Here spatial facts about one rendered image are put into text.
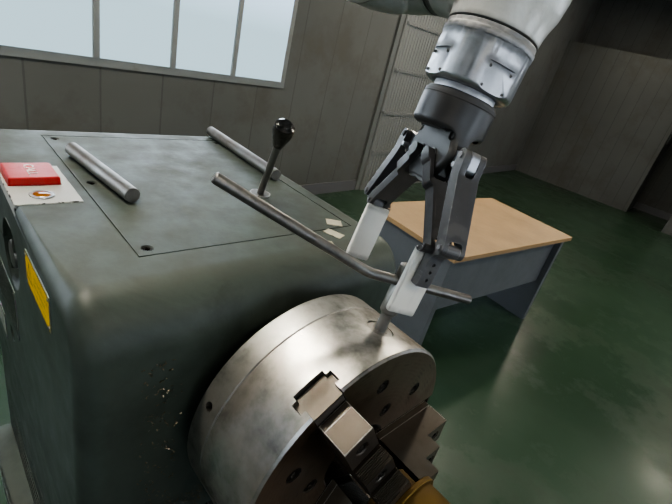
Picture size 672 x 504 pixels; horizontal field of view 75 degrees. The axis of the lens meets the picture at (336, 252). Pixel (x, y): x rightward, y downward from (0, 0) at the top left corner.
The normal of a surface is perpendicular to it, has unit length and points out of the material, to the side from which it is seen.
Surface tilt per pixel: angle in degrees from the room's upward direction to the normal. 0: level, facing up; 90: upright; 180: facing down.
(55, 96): 90
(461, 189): 58
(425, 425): 2
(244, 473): 72
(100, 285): 3
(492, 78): 84
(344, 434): 33
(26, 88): 90
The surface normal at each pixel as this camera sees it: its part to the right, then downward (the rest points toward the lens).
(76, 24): 0.71, 0.46
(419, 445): 0.20, -0.87
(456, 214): 0.41, -0.04
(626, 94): -0.66, 0.18
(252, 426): -0.49, -0.33
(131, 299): 0.52, -0.53
